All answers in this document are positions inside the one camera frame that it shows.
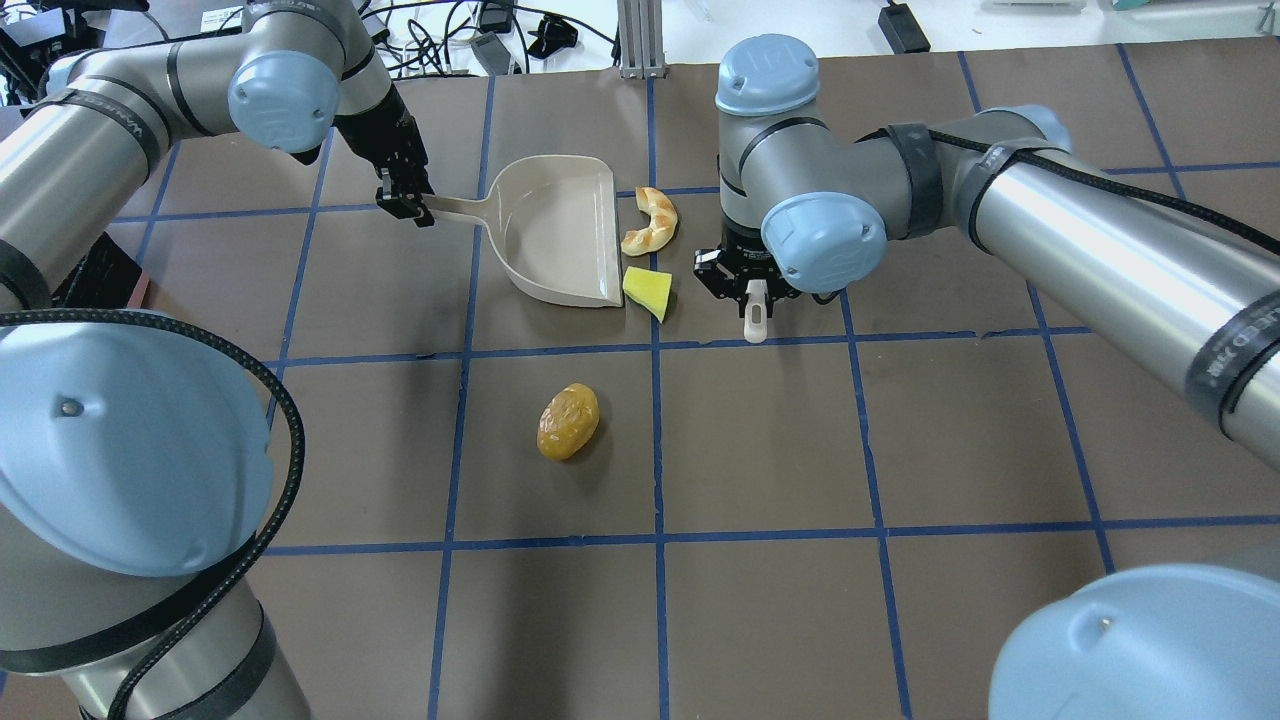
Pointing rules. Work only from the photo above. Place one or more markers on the black power adapter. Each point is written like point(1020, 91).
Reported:
point(901, 30)

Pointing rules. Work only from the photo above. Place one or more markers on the white hand brush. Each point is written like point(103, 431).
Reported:
point(755, 312)

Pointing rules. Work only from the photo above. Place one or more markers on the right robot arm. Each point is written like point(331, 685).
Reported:
point(1185, 292)

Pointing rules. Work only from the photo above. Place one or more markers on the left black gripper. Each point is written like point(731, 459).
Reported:
point(379, 134)

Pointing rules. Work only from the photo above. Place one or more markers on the golden brown bread roll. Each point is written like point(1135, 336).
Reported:
point(568, 422)

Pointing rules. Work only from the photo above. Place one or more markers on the curved bread piece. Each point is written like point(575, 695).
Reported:
point(661, 228)

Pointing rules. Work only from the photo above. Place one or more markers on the yellow sponge wedge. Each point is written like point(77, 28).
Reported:
point(649, 289)

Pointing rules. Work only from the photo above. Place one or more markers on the bin with black bag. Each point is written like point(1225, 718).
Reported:
point(107, 277)

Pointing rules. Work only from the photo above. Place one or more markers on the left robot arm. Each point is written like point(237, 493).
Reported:
point(148, 462)

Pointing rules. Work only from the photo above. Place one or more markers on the beige plastic dustpan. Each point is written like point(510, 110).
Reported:
point(552, 223)

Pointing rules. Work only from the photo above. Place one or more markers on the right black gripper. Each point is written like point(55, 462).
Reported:
point(741, 266)

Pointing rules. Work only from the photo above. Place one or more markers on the aluminium frame post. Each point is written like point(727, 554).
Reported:
point(639, 41)

